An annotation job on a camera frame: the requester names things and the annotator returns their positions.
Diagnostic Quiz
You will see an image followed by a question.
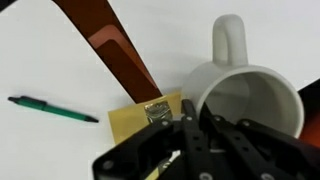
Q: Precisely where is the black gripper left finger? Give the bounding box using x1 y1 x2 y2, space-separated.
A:
92 99 214 180

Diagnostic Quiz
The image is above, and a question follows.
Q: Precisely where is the green pen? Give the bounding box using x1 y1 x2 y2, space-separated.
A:
6 95 100 124

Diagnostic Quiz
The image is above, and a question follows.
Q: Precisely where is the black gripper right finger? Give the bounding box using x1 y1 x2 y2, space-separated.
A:
199 103 320 180

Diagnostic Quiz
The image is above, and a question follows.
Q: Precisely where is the white printed ceramic mug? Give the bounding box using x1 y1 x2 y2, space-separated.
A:
181 13 306 140

